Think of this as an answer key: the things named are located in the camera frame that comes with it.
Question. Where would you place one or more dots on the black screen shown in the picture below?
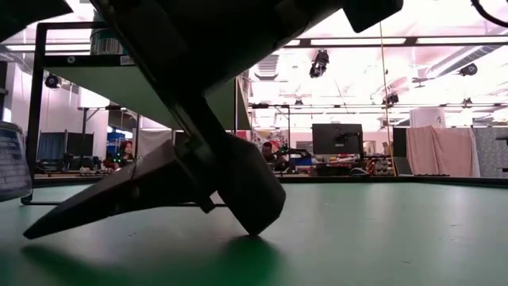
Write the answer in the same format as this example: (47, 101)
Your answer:
(79, 143)

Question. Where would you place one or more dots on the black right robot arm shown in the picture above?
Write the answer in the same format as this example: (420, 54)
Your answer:
(373, 12)

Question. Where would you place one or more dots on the person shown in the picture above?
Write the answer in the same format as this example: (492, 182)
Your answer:
(272, 155)
(126, 153)

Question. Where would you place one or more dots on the green table mat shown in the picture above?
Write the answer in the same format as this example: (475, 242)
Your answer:
(357, 238)

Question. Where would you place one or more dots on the black overhead gantry bar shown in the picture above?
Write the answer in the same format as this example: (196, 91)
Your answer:
(357, 41)

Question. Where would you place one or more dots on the blue cloth panel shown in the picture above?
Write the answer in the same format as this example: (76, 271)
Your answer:
(51, 147)

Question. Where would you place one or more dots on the thin vertical pole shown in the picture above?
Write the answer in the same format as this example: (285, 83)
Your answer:
(383, 79)

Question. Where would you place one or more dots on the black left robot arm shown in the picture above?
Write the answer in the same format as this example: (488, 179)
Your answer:
(24, 12)

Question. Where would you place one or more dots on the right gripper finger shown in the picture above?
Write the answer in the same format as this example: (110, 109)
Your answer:
(119, 194)

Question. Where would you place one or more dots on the white cloth panel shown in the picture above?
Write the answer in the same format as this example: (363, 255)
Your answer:
(152, 141)

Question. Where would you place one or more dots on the pink cloth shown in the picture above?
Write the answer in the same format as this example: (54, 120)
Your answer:
(440, 145)

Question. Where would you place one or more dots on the black aluminium table frame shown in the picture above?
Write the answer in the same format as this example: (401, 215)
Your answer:
(357, 179)

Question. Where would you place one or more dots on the black monitor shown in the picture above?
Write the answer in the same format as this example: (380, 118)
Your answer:
(337, 135)

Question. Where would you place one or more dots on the gold lid can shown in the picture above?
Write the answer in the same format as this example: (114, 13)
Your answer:
(12, 167)

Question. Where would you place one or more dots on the wooden board tray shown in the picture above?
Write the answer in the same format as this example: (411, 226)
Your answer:
(99, 79)

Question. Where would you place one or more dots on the black background robot arm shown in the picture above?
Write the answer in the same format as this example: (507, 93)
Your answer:
(295, 153)

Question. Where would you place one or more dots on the floral cloth panel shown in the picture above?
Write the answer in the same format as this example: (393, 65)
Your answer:
(270, 137)

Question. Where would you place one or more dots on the small black ceiling camera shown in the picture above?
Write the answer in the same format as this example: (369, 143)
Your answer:
(391, 98)

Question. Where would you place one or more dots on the black dome camera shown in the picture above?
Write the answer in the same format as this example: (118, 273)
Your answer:
(469, 70)
(52, 80)

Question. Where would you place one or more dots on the black overhead camera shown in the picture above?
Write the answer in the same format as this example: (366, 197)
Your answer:
(319, 63)

